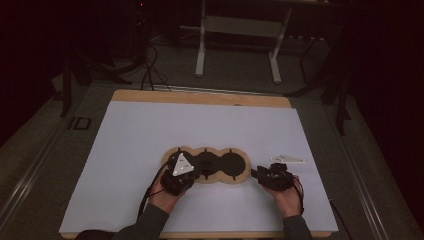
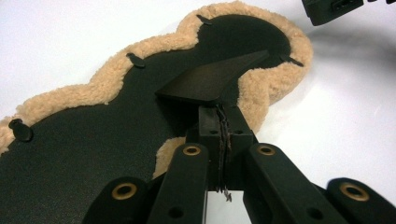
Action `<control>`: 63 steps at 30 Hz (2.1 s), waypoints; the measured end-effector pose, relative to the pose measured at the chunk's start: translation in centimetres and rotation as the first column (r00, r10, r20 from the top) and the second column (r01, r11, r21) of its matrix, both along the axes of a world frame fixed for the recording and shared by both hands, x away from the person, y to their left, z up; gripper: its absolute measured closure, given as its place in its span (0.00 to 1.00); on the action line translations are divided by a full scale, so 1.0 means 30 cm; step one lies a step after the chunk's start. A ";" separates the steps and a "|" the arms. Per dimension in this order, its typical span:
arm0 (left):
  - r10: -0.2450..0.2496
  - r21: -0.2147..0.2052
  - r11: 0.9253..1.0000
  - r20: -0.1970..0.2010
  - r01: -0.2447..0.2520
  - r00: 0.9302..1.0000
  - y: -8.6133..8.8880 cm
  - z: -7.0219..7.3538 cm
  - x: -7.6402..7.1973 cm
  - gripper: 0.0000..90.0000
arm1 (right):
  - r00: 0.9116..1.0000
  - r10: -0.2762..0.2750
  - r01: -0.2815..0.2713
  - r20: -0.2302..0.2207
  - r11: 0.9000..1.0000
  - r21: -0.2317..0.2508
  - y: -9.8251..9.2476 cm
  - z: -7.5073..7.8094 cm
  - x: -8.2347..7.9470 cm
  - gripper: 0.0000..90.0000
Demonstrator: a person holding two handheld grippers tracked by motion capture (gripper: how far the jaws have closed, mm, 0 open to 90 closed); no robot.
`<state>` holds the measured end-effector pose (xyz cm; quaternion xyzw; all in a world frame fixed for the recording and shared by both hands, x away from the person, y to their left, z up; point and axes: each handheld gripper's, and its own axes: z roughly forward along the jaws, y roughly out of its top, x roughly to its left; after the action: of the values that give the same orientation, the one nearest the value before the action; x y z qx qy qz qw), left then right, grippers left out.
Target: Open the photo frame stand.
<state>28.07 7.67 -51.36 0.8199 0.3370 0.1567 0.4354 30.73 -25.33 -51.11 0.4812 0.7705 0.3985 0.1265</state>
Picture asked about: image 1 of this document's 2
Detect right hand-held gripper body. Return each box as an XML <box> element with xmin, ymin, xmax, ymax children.
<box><xmin>256</xmin><ymin>154</ymin><xmax>306</xmax><ymax>193</ymax></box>

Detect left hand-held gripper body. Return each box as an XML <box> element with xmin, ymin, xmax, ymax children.
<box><xmin>160</xmin><ymin>152</ymin><xmax>201</xmax><ymax>197</ymax></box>

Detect person's right hand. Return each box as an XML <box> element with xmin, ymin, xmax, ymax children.
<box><xmin>264</xmin><ymin>181</ymin><xmax>303</xmax><ymax>219</ymax></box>

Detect person's left hand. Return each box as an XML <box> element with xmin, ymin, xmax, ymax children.
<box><xmin>148</xmin><ymin>185</ymin><xmax>186</xmax><ymax>214</ymax></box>

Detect white table mat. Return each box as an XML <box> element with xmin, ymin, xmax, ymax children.
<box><xmin>59</xmin><ymin>99</ymin><xmax>339</xmax><ymax>234</ymax></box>

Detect black metal stand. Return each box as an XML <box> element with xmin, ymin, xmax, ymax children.
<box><xmin>286</xmin><ymin>33</ymin><xmax>353</xmax><ymax>136</ymax></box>
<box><xmin>59</xmin><ymin>54</ymin><xmax>133</xmax><ymax>118</ymax></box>

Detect white metal stand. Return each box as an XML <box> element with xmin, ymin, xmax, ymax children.
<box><xmin>194</xmin><ymin>0</ymin><xmax>294</xmax><ymax>84</ymax></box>

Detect dark equipment tower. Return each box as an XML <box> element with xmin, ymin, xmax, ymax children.
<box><xmin>132</xmin><ymin>0</ymin><xmax>152</xmax><ymax>66</ymax></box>

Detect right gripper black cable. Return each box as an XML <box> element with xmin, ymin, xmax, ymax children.
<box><xmin>289</xmin><ymin>175</ymin><xmax>305</xmax><ymax>215</ymax></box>

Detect black cable beside mat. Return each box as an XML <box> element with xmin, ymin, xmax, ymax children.
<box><xmin>328</xmin><ymin>198</ymin><xmax>353</xmax><ymax>240</ymax></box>

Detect aluminium rail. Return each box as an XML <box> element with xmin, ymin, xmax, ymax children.
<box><xmin>324</xmin><ymin>103</ymin><xmax>391</xmax><ymax>240</ymax></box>
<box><xmin>0</xmin><ymin>124</ymin><xmax>66</xmax><ymax>231</ymax></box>

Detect black floor cables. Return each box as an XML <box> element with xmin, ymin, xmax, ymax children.
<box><xmin>139</xmin><ymin>43</ymin><xmax>173</xmax><ymax>92</ymax></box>

